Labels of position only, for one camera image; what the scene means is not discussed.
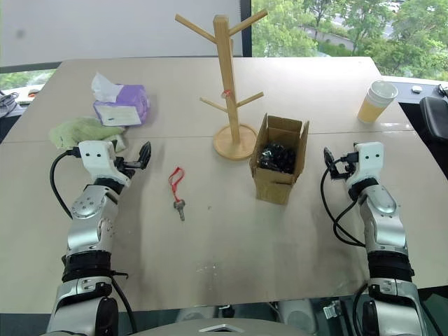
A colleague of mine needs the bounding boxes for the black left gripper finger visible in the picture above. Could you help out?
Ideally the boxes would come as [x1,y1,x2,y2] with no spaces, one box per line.
[136,140,153,170]

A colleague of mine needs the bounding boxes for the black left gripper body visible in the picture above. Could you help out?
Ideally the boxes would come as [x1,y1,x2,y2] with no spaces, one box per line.
[113,157,141,180]

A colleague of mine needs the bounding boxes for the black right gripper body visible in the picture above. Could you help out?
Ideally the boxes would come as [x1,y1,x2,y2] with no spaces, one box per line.
[330,159,355,181]

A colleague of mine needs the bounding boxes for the purple tissue pack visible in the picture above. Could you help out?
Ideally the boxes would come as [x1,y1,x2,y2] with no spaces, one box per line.
[91,71,152,127]

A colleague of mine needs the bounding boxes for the black items in box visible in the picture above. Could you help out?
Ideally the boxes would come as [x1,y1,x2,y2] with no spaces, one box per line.
[256,141,298,175]

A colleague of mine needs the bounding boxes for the green cloth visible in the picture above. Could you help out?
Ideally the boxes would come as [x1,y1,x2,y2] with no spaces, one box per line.
[48,116,129,153]

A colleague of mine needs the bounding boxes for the open brown cardboard box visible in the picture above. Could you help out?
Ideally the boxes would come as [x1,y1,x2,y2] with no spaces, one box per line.
[248,113,311,204]

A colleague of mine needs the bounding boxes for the stacked paper cups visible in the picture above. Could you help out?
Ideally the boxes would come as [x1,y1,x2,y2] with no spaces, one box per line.
[356,80,400,125]

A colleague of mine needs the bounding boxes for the wooden tree hanger stand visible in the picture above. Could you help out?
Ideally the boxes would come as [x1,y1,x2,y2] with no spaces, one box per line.
[174,9,270,162]

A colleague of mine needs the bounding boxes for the black office chair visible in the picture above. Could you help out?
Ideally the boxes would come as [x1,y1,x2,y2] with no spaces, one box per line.
[419,95,448,145]

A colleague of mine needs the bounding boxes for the white flat object on desk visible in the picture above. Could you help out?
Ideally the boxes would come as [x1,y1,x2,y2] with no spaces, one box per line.
[16,90,41,105]

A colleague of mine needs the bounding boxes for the grey window roller blind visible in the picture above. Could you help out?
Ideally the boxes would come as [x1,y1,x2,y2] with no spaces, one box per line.
[0,0,244,68]

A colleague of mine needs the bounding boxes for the white clip under table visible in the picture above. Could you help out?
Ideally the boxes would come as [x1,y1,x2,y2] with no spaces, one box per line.
[323,298,343,320]

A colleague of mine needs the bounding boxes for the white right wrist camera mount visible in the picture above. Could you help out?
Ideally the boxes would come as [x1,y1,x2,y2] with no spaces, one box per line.
[346,141,385,186]

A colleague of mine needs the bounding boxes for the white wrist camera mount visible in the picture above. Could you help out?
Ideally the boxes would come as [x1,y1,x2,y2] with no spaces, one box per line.
[77,140,132,187]
[346,141,385,186]

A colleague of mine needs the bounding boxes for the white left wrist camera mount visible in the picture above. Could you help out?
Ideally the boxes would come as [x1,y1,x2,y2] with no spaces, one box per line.
[77,140,132,187]

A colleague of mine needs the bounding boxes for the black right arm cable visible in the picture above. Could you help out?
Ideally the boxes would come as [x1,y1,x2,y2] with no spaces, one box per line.
[320,153,367,246]

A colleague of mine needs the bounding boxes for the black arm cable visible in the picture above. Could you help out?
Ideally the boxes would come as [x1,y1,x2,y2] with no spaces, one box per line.
[320,153,367,246]
[49,148,80,221]

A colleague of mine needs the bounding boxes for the silver key with red strap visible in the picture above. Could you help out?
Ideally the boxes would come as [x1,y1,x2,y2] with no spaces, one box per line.
[168,167,187,222]

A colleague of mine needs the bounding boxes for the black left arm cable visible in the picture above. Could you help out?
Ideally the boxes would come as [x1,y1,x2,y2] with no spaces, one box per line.
[49,148,80,221]

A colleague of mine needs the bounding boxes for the tangled cables on desk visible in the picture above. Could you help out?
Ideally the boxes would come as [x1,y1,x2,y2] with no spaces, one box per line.
[0,88,19,119]

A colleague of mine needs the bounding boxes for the black window frame post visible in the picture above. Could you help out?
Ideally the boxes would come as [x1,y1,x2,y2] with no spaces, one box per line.
[241,0,253,58]

